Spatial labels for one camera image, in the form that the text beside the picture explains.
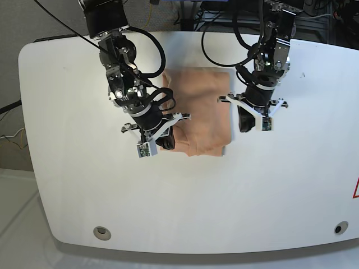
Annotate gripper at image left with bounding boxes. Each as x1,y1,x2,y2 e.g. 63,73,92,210
121,106,191,150

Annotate black bar at left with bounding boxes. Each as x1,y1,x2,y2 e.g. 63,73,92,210
0,99,22,114

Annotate left table cable grommet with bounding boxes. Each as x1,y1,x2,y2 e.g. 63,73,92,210
93,226,112,241

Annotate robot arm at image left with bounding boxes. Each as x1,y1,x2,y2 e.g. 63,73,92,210
79,1,190,153

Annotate right table cable grommet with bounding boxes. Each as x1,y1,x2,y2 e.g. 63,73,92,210
334,221,348,235

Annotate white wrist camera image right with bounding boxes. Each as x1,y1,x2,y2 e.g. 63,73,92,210
255,116,273,131

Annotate black desk leg base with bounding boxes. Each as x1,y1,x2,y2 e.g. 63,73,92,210
179,1,197,31

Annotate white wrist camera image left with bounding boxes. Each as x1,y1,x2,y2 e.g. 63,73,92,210
136,141,158,158

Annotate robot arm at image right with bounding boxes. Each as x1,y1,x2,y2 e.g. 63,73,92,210
219,1,305,133

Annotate aluminium frame rail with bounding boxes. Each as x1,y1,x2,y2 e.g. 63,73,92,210
195,11,335,44

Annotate peach orange T-shirt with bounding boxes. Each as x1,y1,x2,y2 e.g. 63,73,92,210
162,68,232,157

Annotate black strip behind table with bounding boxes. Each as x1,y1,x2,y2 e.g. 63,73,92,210
33,34,77,43

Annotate table cable grommet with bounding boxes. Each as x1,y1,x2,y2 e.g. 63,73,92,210
334,221,348,235
93,226,112,241

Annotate yellow floor cable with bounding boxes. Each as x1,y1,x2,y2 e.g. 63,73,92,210
142,4,154,29

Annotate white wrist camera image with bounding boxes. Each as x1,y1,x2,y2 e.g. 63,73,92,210
136,141,158,158
255,116,273,131

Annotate white floor cable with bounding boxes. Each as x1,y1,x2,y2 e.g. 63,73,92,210
5,127,26,140

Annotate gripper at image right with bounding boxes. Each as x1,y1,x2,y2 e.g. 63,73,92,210
219,84,288,133

